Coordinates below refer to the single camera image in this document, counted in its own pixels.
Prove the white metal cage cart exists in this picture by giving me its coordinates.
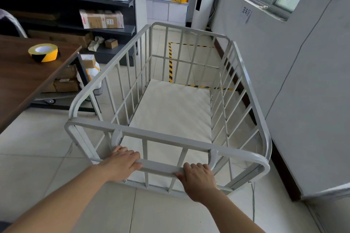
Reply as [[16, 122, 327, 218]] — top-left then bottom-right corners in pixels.
[[65, 22, 272, 199]]

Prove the brown taped cardboard box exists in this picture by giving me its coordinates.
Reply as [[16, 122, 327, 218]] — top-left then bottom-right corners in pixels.
[[53, 78, 80, 93]]

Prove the black chair with grey frame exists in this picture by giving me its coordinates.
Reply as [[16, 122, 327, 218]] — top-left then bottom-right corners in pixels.
[[0, 9, 28, 38]]

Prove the person's right hand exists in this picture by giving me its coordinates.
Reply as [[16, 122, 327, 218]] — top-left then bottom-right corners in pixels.
[[175, 162, 219, 203]]

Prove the crumpled white paper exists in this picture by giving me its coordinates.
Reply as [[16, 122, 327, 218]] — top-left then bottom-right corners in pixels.
[[87, 36, 105, 52]]

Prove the grey hanging cable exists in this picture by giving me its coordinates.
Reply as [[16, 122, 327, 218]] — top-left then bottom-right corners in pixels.
[[248, 182, 256, 223]]

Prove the cardboard box with white label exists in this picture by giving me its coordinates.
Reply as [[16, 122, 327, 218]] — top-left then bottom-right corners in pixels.
[[80, 54, 97, 69]]

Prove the yellow black tape roll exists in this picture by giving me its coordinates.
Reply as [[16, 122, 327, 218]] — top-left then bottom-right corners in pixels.
[[28, 43, 59, 63]]

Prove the cardboard box with red print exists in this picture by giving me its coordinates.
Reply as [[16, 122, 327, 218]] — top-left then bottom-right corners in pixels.
[[79, 9, 125, 30]]

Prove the person's right forearm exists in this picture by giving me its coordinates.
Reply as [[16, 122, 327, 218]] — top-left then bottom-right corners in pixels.
[[201, 189, 266, 233]]

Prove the flat dark cardboard box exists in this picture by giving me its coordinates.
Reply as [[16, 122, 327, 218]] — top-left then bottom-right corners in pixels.
[[8, 10, 61, 21]]

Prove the thin black wall cable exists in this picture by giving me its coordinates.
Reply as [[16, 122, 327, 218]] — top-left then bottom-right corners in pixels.
[[265, 0, 338, 118]]

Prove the white low cabinet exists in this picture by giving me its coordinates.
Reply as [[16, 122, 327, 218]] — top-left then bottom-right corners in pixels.
[[145, 0, 189, 25]]

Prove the white and yellow bag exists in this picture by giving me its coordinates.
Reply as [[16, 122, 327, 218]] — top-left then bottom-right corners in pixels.
[[76, 67, 102, 90]]

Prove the person's left forearm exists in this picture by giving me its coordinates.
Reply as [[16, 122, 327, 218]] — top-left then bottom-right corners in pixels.
[[2, 165, 110, 233]]

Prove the black shelf unit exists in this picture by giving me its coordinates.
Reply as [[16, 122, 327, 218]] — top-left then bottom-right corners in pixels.
[[0, 0, 138, 67]]

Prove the grey platform dolly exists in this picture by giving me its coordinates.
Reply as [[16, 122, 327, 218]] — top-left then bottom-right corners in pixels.
[[33, 90, 103, 105]]

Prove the person's left hand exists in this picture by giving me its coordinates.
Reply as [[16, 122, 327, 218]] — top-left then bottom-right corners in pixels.
[[96, 145, 143, 183]]

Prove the long brown cardboard box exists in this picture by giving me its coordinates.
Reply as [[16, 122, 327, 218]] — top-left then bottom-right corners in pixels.
[[27, 30, 94, 49]]

